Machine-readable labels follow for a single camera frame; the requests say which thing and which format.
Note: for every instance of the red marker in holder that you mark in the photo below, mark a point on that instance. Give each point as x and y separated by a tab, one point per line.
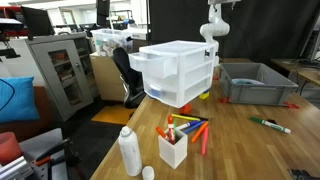
171	130

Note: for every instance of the red cylinder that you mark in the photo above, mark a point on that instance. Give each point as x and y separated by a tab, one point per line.
9	148

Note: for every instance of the beige wooden cabinet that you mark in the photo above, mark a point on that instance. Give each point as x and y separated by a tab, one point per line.
106	78

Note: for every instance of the black computer monitor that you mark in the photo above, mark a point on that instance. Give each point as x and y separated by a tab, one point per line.
38	21

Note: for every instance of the brown couch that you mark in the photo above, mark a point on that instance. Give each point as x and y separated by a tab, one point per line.
30	128

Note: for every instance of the black office chair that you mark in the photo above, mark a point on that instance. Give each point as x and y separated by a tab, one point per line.
130	80

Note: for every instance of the green marker in holder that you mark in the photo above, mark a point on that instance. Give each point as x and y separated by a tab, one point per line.
174	125

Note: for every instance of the pink marker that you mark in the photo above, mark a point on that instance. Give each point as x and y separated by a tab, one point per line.
204	141

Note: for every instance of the orange marker in holder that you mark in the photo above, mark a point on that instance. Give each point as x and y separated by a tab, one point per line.
162	132

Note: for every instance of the green white marker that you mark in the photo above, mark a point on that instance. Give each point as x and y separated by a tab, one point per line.
270	125

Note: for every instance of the wooden side desk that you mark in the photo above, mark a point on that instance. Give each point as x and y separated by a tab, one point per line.
300	71

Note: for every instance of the black marker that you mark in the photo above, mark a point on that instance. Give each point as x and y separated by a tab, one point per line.
200	117

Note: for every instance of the white square pen holder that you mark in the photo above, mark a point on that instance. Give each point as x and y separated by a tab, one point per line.
173	153

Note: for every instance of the white plate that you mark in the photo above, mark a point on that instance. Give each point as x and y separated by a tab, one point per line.
248	81

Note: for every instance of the gray plastic dish rack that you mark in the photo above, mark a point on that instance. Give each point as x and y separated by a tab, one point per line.
256	91

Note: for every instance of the orange yellow floor mat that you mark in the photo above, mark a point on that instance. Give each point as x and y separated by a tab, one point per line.
111	115

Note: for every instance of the red table clamp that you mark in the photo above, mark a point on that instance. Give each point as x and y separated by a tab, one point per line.
224	99
292	105

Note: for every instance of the yellow marker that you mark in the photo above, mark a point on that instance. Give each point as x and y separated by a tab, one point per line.
185	117

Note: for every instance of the gray equipment cart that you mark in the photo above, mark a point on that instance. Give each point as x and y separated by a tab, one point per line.
43	156

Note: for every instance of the clear plastic storage bin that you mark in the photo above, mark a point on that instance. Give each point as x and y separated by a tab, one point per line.
110	41

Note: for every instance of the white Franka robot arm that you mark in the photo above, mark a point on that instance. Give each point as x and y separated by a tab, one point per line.
214	28

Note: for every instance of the white blue marker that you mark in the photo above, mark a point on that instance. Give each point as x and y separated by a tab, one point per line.
184	126

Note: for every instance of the blue pillow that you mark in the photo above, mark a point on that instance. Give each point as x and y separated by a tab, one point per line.
18	99

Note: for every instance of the open white plastic drawer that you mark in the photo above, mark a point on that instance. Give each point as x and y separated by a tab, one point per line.
153	65

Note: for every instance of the white plastic drawer unit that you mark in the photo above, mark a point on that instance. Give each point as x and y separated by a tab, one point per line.
193	71

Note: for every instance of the red toy block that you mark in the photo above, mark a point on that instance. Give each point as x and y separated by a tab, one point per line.
185	109

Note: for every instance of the yellow toy block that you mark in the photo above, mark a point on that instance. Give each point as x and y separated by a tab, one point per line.
204	95

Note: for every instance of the gray metal glass-door cabinet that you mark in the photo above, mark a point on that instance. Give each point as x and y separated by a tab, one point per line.
63	76

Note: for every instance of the white spray can cap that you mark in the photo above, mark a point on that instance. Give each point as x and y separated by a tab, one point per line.
148	173

